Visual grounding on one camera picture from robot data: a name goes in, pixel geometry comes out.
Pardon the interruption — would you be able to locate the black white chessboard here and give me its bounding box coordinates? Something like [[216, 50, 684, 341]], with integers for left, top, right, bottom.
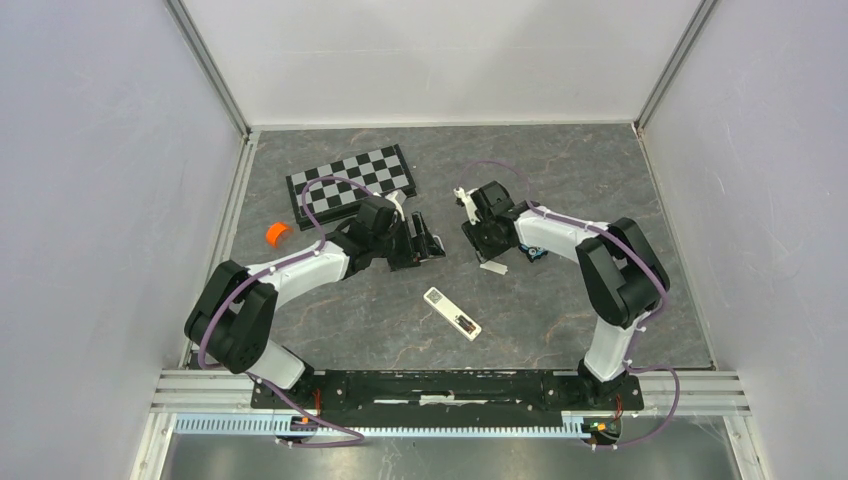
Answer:
[[286, 144, 417, 230]]

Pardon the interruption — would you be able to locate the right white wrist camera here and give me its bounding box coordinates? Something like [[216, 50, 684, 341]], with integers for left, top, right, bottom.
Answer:
[[453, 187, 480, 225]]

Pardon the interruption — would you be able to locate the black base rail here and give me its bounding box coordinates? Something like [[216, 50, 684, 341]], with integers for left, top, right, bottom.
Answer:
[[286, 369, 645, 428]]

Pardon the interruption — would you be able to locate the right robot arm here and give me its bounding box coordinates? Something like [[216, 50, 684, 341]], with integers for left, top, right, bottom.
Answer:
[[454, 181, 670, 408]]

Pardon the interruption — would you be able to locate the white battery cover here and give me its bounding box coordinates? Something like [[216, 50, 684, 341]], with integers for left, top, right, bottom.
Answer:
[[480, 261, 508, 275]]

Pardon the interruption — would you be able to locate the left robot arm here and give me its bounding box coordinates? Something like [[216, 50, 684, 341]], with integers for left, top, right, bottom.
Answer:
[[184, 196, 446, 408]]

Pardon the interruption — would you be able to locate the slim white remote control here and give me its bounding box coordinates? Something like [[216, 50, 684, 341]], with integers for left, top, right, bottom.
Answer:
[[423, 287, 482, 341]]

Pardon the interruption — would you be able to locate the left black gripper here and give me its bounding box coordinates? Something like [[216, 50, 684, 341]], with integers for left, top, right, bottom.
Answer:
[[371, 211, 445, 272]]

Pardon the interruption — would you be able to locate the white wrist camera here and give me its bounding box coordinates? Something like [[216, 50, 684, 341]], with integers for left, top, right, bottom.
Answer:
[[383, 189, 407, 222], [453, 187, 480, 225]]

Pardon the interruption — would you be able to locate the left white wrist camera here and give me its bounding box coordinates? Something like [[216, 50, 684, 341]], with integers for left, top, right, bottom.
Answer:
[[383, 189, 407, 222]]

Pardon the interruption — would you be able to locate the orange plastic cup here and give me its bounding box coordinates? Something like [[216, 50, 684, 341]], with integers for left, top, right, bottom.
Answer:
[[265, 222, 293, 248]]

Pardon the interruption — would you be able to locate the silver black AAA battery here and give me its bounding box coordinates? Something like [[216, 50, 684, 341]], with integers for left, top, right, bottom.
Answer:
[[455, 316, 476, 334]]

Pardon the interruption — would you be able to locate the white toothed cable duct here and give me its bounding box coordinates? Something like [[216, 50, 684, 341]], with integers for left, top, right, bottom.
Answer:
[[173, 413, 621, 440]]

